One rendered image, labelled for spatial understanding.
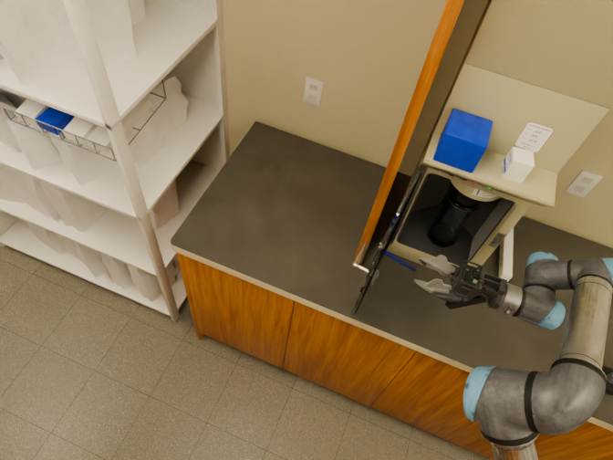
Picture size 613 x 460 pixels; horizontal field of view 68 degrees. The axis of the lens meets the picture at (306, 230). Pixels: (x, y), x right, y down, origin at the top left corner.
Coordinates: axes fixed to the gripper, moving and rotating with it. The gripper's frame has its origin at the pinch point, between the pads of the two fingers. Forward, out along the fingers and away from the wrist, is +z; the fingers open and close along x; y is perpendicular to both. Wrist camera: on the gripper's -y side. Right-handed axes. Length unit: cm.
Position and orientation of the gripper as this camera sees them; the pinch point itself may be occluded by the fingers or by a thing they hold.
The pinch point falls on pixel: (420, 272)
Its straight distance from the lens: 123.8
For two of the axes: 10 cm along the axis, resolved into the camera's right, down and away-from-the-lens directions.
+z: -9.3, -3.4, 1.2
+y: 0.9, -5.5, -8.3
